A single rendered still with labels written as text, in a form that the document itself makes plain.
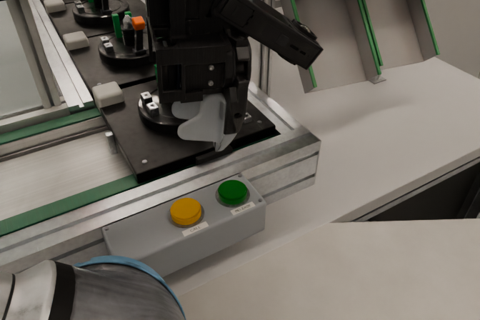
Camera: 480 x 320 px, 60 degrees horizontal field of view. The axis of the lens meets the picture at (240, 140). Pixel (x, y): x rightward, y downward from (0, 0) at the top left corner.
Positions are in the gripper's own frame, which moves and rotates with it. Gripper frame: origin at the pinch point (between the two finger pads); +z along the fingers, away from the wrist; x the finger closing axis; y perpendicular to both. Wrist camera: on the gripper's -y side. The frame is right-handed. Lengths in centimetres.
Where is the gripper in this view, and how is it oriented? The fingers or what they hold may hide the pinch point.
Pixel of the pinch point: (224, 139)
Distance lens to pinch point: 45.6
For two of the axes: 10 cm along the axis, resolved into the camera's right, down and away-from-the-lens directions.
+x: 2.8, 6.6, -7.0
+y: -9.6, 1.3, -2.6
